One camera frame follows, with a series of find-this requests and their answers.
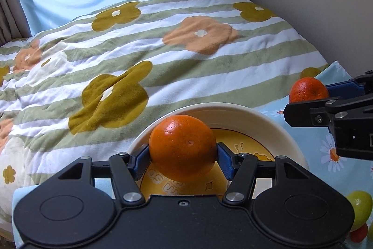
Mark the small mandarin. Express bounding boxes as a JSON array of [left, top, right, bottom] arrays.
[[289, 77, 329, 103]]

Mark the brown curtain left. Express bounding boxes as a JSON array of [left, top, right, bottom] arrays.
[[0, 0, 31, 45]]

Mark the large orange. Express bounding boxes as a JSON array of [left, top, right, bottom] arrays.
[[149, 115, 217, 183]]

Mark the floral striped blanket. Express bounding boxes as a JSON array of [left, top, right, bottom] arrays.
[[1, 0, 327, 238]]

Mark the cream ceramic bowl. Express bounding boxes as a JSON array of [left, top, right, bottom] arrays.
[[137, 102, 308, 198]]

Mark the red cherry tomato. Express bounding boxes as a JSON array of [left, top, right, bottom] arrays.
[[350, 223, 369, 243]]

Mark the green apple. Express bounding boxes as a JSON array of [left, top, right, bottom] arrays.
[[346, 190, 372, 232]]

